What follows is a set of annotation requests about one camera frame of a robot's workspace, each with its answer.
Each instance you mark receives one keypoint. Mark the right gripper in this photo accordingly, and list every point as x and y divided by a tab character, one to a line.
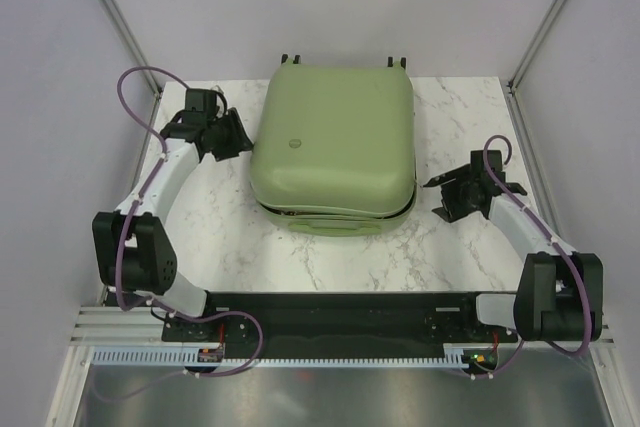
451	210

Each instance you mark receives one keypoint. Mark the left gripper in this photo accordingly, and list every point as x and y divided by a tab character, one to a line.
240	140

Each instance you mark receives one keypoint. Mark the green suitcase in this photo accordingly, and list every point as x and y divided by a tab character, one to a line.
334	152

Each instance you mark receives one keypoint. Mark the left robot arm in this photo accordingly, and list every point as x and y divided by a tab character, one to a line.
134	253

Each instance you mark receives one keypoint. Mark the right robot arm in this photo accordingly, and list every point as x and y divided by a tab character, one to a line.
559	297

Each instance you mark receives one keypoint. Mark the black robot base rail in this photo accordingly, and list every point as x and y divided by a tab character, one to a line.
325	327

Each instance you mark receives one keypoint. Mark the left aluminium frame post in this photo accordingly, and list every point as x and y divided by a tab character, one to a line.
124	32

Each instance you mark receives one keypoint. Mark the aluminium frame post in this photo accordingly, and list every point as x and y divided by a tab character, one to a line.
124	32
548	21

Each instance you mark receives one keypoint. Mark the right aluminium frame post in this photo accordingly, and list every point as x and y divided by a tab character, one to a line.
548	21

